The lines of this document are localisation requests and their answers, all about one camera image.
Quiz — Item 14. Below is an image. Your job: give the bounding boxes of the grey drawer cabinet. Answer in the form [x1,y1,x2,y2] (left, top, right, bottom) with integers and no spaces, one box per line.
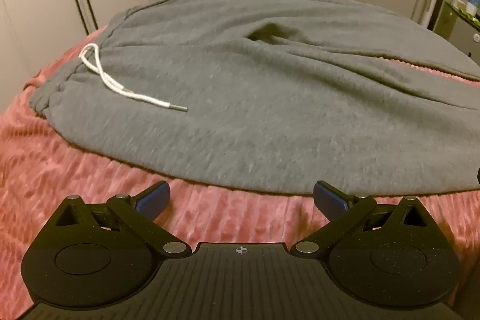
[436,1,480,59]

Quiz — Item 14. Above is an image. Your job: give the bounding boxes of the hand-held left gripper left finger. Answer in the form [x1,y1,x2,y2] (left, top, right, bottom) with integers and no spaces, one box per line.
[52,181,191,259]

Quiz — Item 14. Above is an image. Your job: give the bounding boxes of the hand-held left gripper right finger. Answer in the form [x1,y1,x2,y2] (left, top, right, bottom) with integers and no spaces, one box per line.
[292,181,430,259]

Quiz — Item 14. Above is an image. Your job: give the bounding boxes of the grey sweat pants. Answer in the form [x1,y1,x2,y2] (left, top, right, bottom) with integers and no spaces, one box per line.
[29,0,480,195]

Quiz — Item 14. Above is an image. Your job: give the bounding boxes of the pink ribbed blanket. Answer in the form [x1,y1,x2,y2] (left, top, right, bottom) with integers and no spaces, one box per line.
[0,0,480,320]

